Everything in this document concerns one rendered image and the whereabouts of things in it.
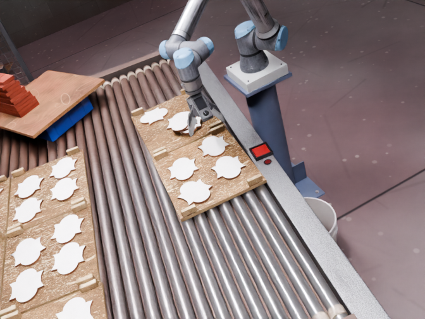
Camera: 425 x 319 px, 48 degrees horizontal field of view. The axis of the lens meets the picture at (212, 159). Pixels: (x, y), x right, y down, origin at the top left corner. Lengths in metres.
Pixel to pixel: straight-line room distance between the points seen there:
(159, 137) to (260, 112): 0.65
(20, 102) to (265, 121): 1.27
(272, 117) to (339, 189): 0.70
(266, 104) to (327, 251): 1.19
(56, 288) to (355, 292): 0.97
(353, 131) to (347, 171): 0.41
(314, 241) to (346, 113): 2.14
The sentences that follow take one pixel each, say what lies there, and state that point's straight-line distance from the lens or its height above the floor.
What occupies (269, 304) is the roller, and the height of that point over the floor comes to 0.92.
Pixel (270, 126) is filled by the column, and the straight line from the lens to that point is 2.63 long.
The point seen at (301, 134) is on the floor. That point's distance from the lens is 3.48.
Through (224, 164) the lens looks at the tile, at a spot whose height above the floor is 0.95.
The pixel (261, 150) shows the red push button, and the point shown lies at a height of 0.93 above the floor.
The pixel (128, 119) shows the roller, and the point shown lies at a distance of 2.42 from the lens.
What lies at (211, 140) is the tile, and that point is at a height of 0.95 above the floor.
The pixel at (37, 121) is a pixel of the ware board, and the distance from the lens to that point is 2.51.
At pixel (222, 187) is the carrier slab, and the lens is 1.79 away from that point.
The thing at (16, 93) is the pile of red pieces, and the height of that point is 1.16.
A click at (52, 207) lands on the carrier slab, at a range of 2.08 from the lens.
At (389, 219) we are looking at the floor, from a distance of 2.84.
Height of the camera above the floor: 2.12
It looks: 38 degrees down
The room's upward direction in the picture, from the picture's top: 18 degrees counter-clockwise
